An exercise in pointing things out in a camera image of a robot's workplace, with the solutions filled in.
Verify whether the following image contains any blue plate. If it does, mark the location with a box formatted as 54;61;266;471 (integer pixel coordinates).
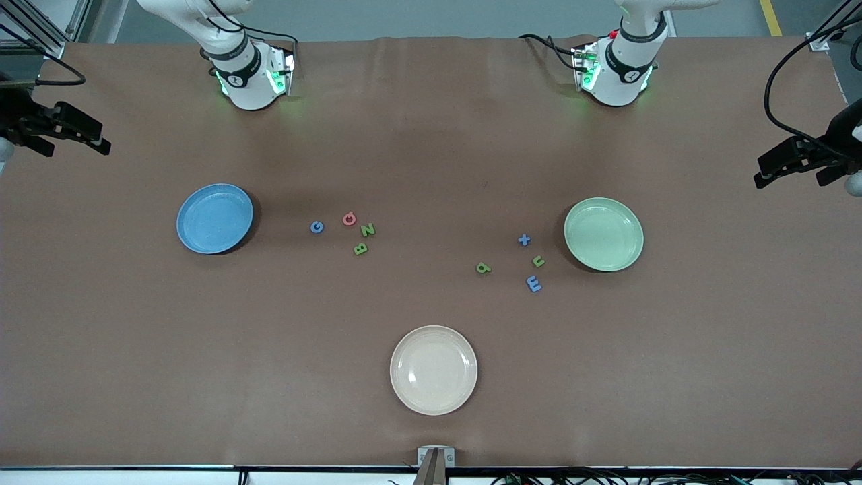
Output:
176;183;255;255

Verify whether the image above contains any green plate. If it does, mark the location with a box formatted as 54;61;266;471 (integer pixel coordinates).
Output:
564;197;645;273

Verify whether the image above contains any beige plate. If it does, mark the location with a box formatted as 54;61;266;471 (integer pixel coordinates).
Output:
389;325;479;416

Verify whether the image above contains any brown table mat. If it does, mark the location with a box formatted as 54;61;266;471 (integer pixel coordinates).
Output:
0;35;862;469

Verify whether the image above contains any aluminium frame post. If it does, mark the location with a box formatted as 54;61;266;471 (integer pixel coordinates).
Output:
0;0;92;60
807;0;862;53

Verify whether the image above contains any black base cable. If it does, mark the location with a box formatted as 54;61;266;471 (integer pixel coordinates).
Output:
205;0;299;68
517;32;581;71

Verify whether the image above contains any black cable bundle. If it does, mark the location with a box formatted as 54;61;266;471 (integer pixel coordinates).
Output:
488;465;862;485

